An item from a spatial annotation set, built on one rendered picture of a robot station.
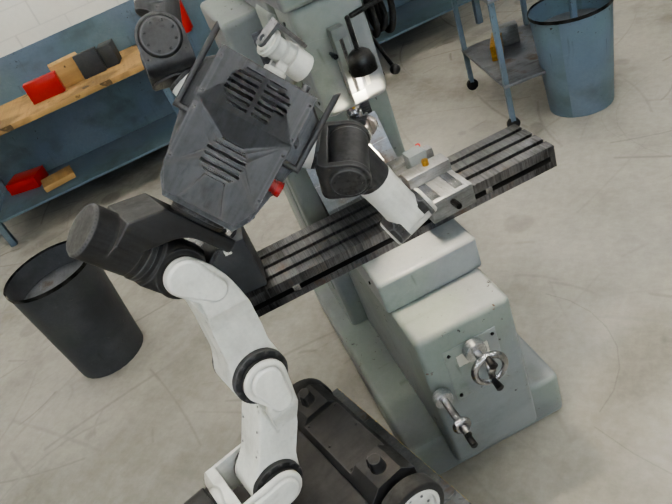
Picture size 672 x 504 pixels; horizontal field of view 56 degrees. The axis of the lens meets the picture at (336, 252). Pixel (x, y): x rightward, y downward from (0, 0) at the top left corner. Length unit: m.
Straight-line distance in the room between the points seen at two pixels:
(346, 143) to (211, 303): 0.44
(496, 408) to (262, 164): 1.32
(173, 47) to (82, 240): 0.41
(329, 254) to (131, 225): 0.87
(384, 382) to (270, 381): 1.06
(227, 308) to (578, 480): 1.43
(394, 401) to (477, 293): 0.66
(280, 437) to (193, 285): 0.54
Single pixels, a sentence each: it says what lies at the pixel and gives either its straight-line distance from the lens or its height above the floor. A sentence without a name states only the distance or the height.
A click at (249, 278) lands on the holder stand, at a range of 1.96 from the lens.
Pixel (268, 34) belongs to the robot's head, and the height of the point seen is 1.68.
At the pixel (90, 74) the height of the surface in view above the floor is 0.90.
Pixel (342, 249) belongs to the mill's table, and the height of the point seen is 0.91.
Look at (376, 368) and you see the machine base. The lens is 2.58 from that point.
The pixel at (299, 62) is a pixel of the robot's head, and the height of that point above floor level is 1.60.
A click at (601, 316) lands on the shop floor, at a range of 2.85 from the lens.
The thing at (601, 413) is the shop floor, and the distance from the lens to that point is 2.54.
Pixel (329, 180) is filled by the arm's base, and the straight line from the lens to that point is 1.33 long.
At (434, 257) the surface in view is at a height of 0.83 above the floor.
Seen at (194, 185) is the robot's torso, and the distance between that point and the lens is 1.23.
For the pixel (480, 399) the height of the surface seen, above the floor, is 0.37.
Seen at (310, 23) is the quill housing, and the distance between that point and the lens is 1.74.
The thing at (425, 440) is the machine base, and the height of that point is 0.20.
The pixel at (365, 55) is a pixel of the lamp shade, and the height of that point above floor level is 1.48.
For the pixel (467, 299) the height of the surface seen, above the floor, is 0.71.
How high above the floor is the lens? 2.03
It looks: 34 degrees down
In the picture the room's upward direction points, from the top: 23 degrees counter-clockwise
